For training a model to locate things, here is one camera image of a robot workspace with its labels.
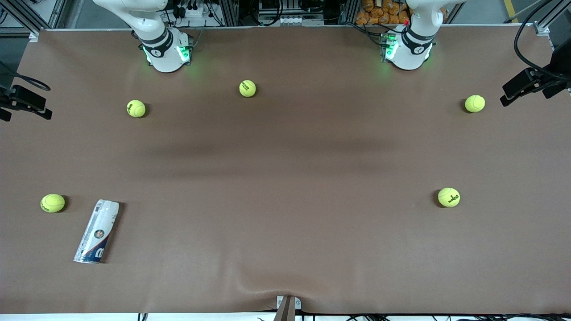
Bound white blue tennis ball can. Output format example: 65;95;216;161
73;199;120;264

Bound pile of orange items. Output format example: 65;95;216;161
356;0;411;25

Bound white power strip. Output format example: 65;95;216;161
176;0;208;19

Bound electrical terminal equipment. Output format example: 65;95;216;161
258;0;325;26

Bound brown table mat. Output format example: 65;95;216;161
0;26;571;315

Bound brown metal bar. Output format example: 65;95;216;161
273;296;296;321

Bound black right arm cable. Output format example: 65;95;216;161
0;60;51;91

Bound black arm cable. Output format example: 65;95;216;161
0;60;51;91
514;0;556;81

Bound aluminium corner frame rail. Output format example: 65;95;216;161
533;20;556;50

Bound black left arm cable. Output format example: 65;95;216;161
514;0;556;81

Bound aluminium frame struts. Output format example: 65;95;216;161
0;0;67;37

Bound aluminium frame post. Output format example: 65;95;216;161
338;0;361;25
221;0;240;26

